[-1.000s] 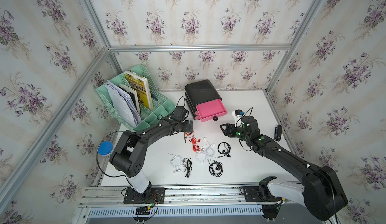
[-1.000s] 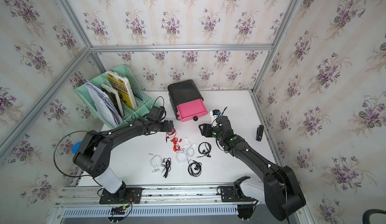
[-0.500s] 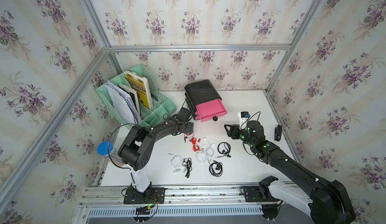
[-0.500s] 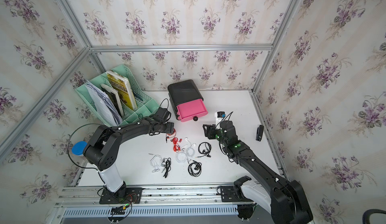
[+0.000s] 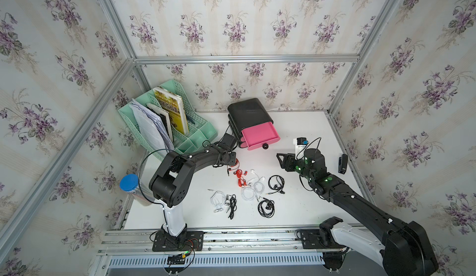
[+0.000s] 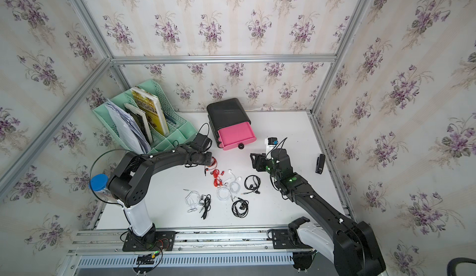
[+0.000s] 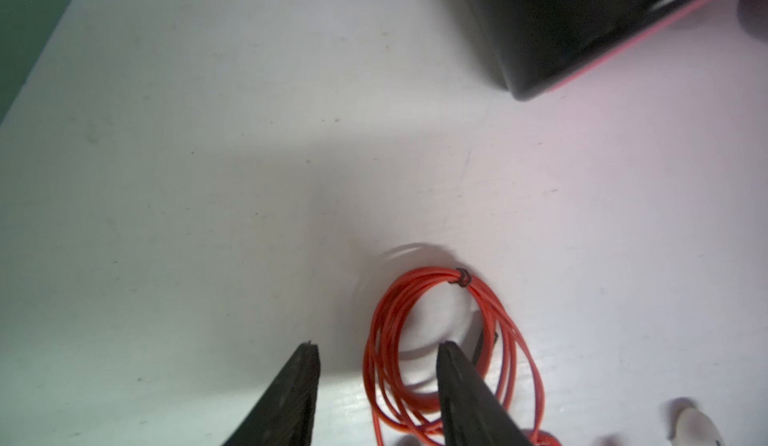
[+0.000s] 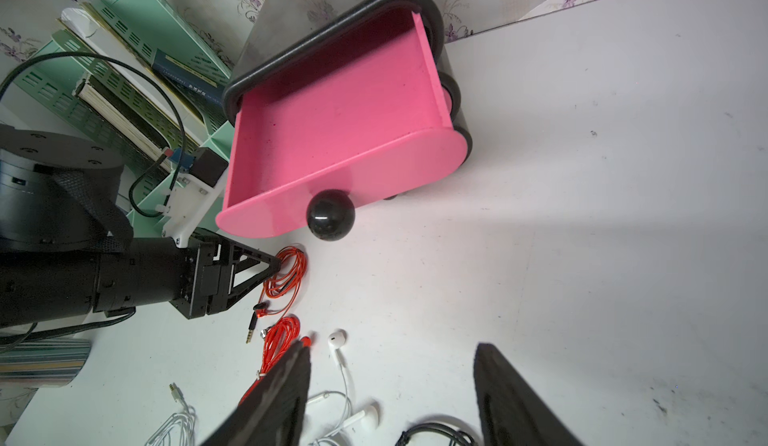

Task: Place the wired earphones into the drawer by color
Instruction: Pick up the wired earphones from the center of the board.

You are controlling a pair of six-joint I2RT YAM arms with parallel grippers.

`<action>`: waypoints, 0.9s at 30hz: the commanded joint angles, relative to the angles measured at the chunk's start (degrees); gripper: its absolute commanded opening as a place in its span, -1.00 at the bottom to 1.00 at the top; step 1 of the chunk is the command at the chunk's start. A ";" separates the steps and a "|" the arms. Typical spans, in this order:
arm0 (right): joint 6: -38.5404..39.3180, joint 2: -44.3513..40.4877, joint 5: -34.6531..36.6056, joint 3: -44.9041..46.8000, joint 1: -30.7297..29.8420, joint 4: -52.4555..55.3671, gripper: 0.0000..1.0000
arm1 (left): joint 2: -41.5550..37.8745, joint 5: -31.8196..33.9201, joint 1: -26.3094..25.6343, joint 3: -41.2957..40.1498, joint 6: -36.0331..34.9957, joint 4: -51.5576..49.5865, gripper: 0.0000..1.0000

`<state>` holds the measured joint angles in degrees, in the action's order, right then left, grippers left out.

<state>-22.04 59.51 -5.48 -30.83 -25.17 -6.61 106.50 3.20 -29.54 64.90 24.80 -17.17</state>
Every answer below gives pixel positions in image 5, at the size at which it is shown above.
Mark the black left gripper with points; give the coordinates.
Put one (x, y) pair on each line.
(233, 154)

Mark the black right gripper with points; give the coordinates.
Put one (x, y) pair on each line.
(290, 158)

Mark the red earphones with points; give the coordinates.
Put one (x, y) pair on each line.
(232, 169)
(240, 174)

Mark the pink top drawer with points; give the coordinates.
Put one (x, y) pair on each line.
(260, 136)

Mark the white earphones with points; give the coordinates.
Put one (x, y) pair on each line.
(254, 188)
(218, 201)

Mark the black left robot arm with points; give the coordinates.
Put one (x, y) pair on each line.
(171, 182)

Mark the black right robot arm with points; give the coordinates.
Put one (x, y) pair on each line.
(400, 248)

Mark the black earphones left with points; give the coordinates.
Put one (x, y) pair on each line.
(231, 202)

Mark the black drawer cabinet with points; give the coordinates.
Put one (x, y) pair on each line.
(244, 114)

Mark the black earphones lower right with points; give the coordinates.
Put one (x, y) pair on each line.
(266, 208)

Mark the green desk organizer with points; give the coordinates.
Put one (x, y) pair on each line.
(201, 131)

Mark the black stapler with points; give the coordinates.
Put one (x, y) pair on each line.
(343, 163)

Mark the black white notebook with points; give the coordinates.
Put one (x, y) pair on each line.
(164, 118)

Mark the yellow book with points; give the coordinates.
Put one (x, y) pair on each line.
(173, 104)

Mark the white paper stack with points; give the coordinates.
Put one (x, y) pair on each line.
(151, 128)

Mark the blue lid container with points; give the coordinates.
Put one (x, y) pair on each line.
(131, 184)

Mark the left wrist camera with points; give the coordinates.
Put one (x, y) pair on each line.
(228, 142)

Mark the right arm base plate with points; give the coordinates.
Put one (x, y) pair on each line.
(320, 238)

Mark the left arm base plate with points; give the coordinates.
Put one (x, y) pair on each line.
(186, 241)

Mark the aluminium front rail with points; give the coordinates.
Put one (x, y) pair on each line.
(222, 248)

